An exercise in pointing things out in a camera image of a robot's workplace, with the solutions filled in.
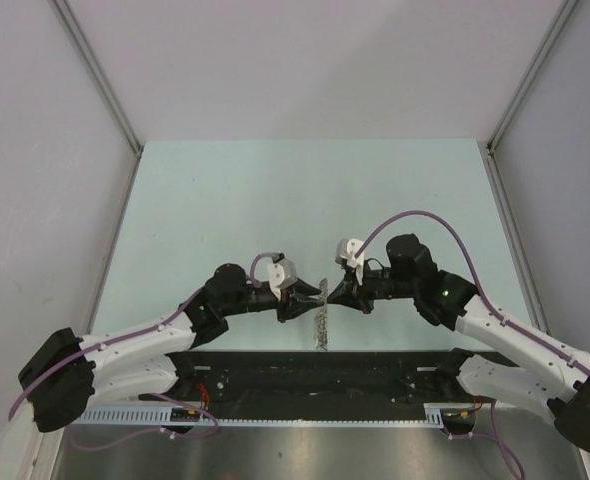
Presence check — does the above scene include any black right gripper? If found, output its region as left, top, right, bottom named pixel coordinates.
left=327, top=260, right=418, bottom=315

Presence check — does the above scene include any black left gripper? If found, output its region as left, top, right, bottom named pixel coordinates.
left=221, top=277, right=323, bottom=323

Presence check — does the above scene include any metal disc keyring holder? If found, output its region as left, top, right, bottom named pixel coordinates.
left=314, top=278, right=329, bottom=351

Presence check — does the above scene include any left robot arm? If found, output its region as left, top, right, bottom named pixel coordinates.
left=18, top=259, right=323, bottom=433

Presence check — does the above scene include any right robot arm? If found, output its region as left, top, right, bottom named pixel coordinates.
left=328, top=234, right=590, bottom=453

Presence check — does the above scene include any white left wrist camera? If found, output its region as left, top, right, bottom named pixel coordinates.
left=267, top=252, right=298, bottom=300

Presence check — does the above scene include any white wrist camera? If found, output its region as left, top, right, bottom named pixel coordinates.
left=267, top=252, right=298, bottom=300
left=335, top=238, right=365, bottom=285

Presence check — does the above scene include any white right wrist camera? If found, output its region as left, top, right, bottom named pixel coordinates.
left=335, top=238, right=365, bottom=285

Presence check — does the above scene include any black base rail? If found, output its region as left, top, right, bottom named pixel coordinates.
left=166, top=351, right=479, bottom=405

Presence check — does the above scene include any grey slotted cable duct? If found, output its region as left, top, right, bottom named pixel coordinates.
left=73, top=402, right=472, bottom=429

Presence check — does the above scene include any aluminium frame right post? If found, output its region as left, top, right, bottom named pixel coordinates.
left=487, top=0, right=581, bottom=151

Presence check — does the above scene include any aluminium frame post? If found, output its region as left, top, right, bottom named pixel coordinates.
left=487, top=0, right=581, bottom=151
left=48, top=0, right=143, bottom=158

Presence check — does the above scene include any aluminium frame left post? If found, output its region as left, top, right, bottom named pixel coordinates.
left=48, top=0, right=143, bottom=158

